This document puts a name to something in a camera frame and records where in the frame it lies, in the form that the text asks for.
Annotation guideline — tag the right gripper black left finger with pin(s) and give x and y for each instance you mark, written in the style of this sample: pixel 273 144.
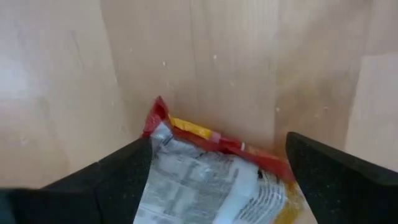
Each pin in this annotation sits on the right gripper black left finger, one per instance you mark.
pixel 93 196

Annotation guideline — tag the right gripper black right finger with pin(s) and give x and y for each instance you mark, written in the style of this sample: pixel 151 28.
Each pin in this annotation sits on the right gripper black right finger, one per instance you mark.
pixel 342 186

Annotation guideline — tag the red ramen noodle pack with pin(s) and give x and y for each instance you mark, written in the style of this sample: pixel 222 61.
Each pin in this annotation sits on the red ramen noodle pack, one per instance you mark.
pixel 202 186

